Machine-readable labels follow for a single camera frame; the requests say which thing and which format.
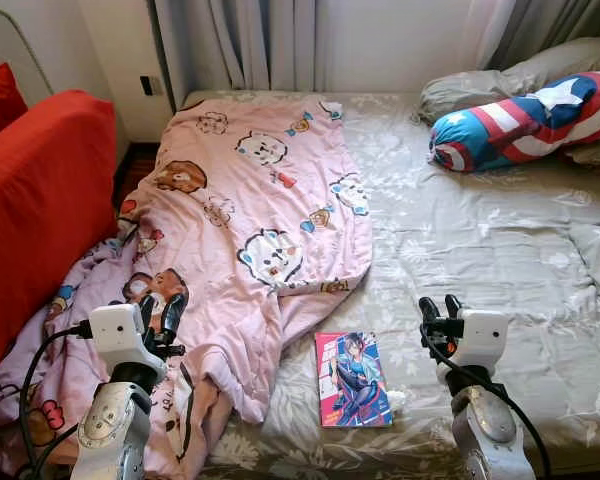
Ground manga comic book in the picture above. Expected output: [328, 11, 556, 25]
[314, 331, 393, 429]

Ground stars and stripes bolster pillow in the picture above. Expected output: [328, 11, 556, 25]
[429, 70, 600, 174]

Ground grey curtain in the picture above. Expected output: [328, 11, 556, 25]
[150, 0, 321, 106]
[460, 0, 600, 71]

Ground large red cushion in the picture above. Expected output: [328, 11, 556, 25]
[0, 90, 118, 386]

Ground flat grey pillow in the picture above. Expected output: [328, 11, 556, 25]
[565, 135, 600, 169]

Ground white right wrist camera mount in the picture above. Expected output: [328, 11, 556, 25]
[458, 308, 509, 386]

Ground pink cartoon quilt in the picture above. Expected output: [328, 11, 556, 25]
[0, 97, 373, 480]

